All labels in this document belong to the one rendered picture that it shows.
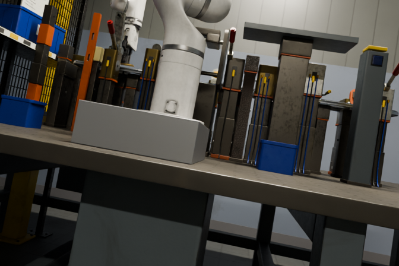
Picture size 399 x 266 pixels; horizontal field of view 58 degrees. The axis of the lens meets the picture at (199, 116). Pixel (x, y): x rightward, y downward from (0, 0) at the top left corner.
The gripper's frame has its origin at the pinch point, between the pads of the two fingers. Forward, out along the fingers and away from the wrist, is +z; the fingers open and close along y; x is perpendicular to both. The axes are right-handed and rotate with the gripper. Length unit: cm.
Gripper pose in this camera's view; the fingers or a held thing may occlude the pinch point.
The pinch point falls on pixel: (125, 59)
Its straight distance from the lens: 168.9
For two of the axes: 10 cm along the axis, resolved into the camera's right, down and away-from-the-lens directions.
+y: 0.9, 0.8, 9.9
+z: -1.7, 9.8, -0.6
